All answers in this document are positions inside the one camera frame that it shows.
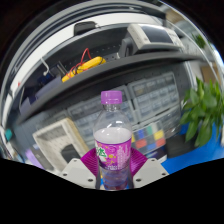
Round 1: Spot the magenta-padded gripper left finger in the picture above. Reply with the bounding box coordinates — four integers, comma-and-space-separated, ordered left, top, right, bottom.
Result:
59, 147, 100, 190

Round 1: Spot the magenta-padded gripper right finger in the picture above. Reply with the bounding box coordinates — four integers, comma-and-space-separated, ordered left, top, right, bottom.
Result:
128, 146, 170, 190

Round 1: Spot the clear bottle with purple label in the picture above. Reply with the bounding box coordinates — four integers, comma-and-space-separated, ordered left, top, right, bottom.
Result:
92, 89, 134, 191

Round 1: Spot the black flat device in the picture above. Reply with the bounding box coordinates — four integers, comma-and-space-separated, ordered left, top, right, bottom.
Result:
60, 143, 83, 165

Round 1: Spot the black flat case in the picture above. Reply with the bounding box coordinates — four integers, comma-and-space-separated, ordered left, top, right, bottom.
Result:
165, 132, 198, 158

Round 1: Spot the white dotted storage bin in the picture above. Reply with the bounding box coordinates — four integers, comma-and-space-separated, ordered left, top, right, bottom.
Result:
32, 116, 91, 173

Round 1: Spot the grey small-parts drawer cabinet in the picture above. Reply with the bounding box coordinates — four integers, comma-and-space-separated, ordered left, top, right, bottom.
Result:
67, 84, 135, 148
127, 71, 180, 123
162, 104, 183, 135

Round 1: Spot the green potted plant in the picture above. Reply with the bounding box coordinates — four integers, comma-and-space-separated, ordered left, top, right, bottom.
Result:
179, 77, 224, 148

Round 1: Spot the grey shelf unit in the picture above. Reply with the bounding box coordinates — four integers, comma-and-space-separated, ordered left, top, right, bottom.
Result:
0, 2, 209, 127

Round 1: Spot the small green plant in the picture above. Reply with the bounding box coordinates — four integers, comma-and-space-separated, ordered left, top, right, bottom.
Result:
192, 32, 208, 50

